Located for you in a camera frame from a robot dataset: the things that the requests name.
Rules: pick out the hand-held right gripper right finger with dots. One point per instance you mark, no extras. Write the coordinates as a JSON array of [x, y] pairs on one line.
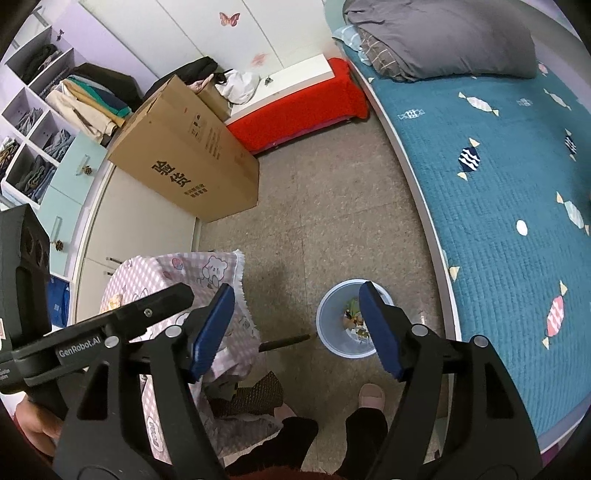
[[378, 337]]

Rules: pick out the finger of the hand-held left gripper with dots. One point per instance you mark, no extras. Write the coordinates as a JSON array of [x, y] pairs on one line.
[[157, 304]]

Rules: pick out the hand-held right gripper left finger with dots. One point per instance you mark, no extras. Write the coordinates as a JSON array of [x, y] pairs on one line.
[[212, 330]]

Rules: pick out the green snack wrapper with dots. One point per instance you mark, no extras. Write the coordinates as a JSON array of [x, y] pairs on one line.
[[352, 305]]

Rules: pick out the yellow snack packet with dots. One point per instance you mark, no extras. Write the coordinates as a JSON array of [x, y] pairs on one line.
[[115, 302]]

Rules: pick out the light blue plastic bucket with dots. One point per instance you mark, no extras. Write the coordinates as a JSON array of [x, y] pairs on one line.
[[332, 323]]

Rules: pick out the person's left hand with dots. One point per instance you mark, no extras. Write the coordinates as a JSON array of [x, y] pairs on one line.
[[39, 429]]

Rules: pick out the blue shopping bag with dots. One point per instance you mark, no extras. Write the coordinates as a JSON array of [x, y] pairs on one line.
[[59, 302]]

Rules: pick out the pink checked tablecloth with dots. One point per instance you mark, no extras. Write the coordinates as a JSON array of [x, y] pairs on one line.
[[184, 272]]

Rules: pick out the pink slipper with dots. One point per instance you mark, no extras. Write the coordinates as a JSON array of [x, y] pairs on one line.
[[371, 394]]

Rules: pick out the round table black legs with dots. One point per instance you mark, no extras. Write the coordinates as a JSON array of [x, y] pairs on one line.
[[286, 342]]

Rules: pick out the brown woven stool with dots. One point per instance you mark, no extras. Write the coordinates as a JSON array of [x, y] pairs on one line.
[[258, 392]]

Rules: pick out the person's right leg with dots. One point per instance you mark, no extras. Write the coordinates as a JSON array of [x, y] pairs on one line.
[[364, 438]]

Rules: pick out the dark folded trousers stack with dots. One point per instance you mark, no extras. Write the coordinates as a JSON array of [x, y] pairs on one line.
[[34, 177]]

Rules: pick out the pile of folded clothes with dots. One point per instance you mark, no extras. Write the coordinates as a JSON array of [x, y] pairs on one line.
[[7, 154]]

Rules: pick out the stepped lilac shelf cabinet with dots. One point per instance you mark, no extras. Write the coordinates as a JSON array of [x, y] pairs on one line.
[[69, 157]]

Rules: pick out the folded blue jeans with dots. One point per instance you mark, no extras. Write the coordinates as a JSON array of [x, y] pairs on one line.
[[59, 145]]

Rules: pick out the large cardboard box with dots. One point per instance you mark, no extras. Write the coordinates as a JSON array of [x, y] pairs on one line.
[[184, 157]]

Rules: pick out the person's red garment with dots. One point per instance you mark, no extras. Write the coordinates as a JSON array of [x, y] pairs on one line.
[[309, 475]]

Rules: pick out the grey folded clothes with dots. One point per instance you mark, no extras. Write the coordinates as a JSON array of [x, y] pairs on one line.
[[30, 121]]

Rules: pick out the green hanging jacket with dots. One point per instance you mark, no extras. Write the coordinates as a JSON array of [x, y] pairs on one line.
[[106, 99]]

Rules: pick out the small cardboard box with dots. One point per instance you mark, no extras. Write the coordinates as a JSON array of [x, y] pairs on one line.
[[214, 101]]

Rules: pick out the dark clothes in cubby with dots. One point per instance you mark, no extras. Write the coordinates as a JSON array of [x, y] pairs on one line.
[[41, 62]]

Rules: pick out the red bench white top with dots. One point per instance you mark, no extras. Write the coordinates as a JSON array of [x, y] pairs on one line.
[[295, 115]]

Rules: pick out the white cloth bag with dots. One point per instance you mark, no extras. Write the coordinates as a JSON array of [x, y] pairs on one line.
[[238, 85]]

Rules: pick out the black clothes pile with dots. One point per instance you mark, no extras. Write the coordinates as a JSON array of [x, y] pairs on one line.
[[198, 69]]

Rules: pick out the pale pink butterfly sticker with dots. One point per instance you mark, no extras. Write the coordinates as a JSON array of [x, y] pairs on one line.
[[258, 59]]

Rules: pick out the plaid folded blanket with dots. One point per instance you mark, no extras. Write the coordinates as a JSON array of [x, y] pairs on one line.
[[378, 53]]

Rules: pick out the red pink butterfly sticker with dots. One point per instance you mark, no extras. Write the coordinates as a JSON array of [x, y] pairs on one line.
[[229, 18]]

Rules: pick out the light blue striped pillow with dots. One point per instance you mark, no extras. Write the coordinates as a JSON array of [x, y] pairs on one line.
[[345, 36]]

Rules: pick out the white panel wardrobe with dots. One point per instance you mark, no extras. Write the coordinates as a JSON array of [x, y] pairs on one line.
[[286, 27]]

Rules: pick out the grey duvet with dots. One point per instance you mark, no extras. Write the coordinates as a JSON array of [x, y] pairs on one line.
[[438, 37]]

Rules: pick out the teal bunk bed frame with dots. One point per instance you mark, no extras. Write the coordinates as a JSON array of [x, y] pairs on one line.
[[435, 244]]

